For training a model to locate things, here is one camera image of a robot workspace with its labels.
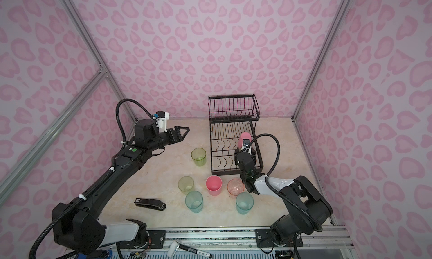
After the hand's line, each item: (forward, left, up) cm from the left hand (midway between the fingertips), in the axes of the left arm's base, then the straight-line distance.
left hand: (185, 127), depth 76 cm
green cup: (-1, -3, -22) cm, 23 cm away
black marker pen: (-42, +4, -26) cm, 49 cm away
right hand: (0, -28, -16) cm, 33 cm away
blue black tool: (-44, +32, -24) cm, 60 cm away
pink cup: (+9, -29, -18) cm, 36 cm away
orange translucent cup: (-16, -23, -29) cm, 40 cm away
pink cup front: (-16, -12, -25) cm, 32 cm away
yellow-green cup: (-15, +3, -28) cm, 32 cm away
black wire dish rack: (+22, -22, -15) cm, 34 cm away
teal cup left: (-23, -2, -29) cm, 37 cm away
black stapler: (-23, +19, -30) cm, 42 cm away
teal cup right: (-25, -27, -28) cm, 46 cm away
